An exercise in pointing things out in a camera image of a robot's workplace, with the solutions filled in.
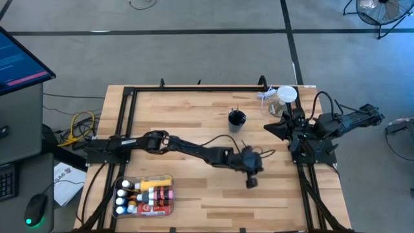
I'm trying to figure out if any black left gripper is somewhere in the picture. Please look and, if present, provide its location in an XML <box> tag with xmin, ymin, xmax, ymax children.
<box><xmin>226</xmin><ymin>145</ymin><xmax>265</xmax><ymax>190</ymax></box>

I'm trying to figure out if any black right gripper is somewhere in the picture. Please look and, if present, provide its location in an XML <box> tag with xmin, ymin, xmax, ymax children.
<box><xmin>263</xmin><ymin>116</ymin><xmax>311</xmax><ymax>153</ymax></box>

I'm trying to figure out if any dark blue cup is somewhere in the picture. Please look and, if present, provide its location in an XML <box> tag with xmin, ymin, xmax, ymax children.
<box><xmin>228</xmin><ymin>109</ymin><xmax>247</xmax><ymax>133</ymax></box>

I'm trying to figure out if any small pink paint bottle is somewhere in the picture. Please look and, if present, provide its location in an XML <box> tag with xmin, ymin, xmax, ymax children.
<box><xmin>147</xmin><ymin>190</ymin><xmax>175</xmax><ymax>201</ymax></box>

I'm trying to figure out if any large yellow paint bottle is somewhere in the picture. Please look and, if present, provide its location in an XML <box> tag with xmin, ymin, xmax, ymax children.
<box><xmin>134</xmin><ymin>179</ymin><xmax>173</xmax><ymax>192</ymax></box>

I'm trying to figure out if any large red paint bottle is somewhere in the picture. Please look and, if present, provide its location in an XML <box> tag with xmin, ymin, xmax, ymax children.
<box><xmin>132</xmin><ymin>203</ymin><xmax>175</xmax><ymax>217</ymax></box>

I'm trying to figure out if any clear plastic bin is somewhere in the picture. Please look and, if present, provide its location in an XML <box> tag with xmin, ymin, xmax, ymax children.
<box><xmin>112</xmin><ymin>173</ymin><xmax>176</xmax><ymax>219</ymax></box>

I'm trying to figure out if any grey floor equipment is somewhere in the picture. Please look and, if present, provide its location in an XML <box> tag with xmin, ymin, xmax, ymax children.
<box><xmin>384</xmin><ymin>116</ymin><xmax>414</xmax><ymax>157</ymax></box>

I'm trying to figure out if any black floor fan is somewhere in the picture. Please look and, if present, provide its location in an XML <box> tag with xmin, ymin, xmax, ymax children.
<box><xmin>342</xmin><ymin>0</ymin><xmax>414</xmax><ymax>40</ymax></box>

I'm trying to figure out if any white paper booklet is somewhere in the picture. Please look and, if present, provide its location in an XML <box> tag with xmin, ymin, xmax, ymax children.
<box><xmin>53</xmin><ymin>161</ymin><xmax>87</xmax><ymax>207</ymax></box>

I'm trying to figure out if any black computer mouse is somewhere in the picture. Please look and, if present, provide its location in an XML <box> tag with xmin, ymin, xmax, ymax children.
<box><xmin>24</xmin><ymin>193</ymin><xmax>49</xmax><ymax>228</ymax></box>

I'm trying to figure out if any grey desk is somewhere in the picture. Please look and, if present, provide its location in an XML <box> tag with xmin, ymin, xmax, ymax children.
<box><xmin>0</xmin><ymin>82</ymin><xmax>55</xmax><ymax>233</ymax></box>

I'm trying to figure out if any black keyboard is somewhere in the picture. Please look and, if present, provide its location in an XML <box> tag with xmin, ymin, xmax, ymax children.
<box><xmin>0</xmin><ymin>162</ymin><xmax>19</xmax><ymax>202</ymax></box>

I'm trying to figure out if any computer monitor blue screen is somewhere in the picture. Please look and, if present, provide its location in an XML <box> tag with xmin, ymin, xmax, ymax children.
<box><xmin>0</xmin><ymin>26</ymin><xmax>57</xmax><ymax>97</ymax></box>

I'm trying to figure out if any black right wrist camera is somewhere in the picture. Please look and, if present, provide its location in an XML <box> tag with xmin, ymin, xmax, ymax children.
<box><xmin>292</xmin><ymin>107</ymin><xmax>307</xmax><ymax>121</ymax></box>

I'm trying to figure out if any white lamp cable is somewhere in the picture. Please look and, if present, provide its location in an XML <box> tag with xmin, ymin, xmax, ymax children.
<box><xmin>257</xmin><ymin>85</ymin><xmax>278</xmax><ymax>111</ymax></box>

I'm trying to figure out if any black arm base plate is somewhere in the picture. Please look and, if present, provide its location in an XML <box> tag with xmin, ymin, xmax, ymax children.
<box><xmin>290</xmin><ymin>139</ymin><xmax>338</xmax><ymax>165</ymax></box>
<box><xmin>85</xmin><ymin>139</ymin><xmax>133</xmax><ymax>165</ymax></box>

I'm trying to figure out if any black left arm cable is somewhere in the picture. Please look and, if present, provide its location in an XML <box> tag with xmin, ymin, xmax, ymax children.
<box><xmin>199</xmin><ymin>134</ymin><xmax>276</xmax><ymax>159</ymax></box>

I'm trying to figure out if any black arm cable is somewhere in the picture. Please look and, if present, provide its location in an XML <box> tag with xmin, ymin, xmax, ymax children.
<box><xmin>199</xmin><ymin>134</ymin><xmax>276</xmax><ymax>159</ymax></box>
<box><xmin>309</xmin><ymin>91</ymin><xmax>369</xmax><ymax>122</ymax></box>

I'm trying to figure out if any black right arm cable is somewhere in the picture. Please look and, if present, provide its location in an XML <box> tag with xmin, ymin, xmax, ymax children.
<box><xmin>309</xmin><ymin>91</ymin><xmax>369</xmax><ymax>122</ymax></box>

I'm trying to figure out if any yellow cable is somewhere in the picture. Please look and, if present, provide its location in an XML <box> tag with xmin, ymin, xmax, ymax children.
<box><xmin>58</xmin><ymin>111</ymin><xmax>96</xmax><ymax>148</ymax></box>

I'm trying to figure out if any black floor cable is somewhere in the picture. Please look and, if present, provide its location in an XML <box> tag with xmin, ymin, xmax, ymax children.
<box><xmin>42</xmin><ymin>93</ymin><xmax>106</xmax><ymax>99</ymax></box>
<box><xmin>128</xmin><ymin>0</ymin><xmax>158</xmax><ymax>11</ymax></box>

